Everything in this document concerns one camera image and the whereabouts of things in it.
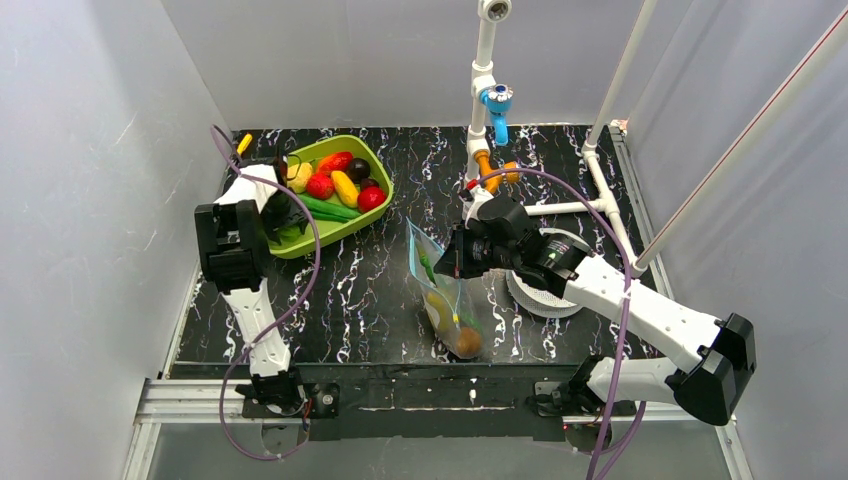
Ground clear zip top bag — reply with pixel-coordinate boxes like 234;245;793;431
406;218;484;360

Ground red toy strawberry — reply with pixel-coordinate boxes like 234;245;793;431
305;173;335;201

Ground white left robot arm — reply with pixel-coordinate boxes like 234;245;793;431
193;164;305;415

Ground yellow toy lemon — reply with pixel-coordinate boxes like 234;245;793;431
286;162;314;194

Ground dark purple toy fruit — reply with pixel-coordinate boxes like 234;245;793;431
345;157;371;184

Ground white filament spool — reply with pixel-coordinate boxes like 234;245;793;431
505;228;593;318

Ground yellow toy banana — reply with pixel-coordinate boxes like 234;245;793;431
330;170;360;209

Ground brown toy kiwi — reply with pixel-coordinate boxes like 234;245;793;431
453;327;483;359

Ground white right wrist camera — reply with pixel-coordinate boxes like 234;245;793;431
459;180;494;224

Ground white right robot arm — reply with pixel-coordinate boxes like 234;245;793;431
433;196;756;426

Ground long green toy bean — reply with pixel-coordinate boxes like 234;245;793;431
298;194;361;223

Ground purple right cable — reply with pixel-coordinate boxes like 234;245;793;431
471;166;648;480

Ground white PVC pipe frame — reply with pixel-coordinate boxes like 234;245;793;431
461;1;847;272

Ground yellow handled screwdriver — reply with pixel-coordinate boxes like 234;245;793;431
236;133;253;156

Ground yellow toy corn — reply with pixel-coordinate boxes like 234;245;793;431
425;291;458;337

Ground blue pipe valve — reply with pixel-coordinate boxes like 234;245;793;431
479;83;514;147

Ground red orange toy pepper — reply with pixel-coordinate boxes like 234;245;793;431
314;151;354;176

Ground orange pipe valve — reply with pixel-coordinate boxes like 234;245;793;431
473;150;522;195

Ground green plastic tray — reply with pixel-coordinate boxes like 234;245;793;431
269;135;395;259

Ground green toy beans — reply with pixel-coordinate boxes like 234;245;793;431
416;245;438;287

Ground red toy apple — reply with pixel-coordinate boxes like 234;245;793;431
357;186;387;214

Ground aluminium frame rail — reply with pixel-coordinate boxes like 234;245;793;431
123;374;754;480

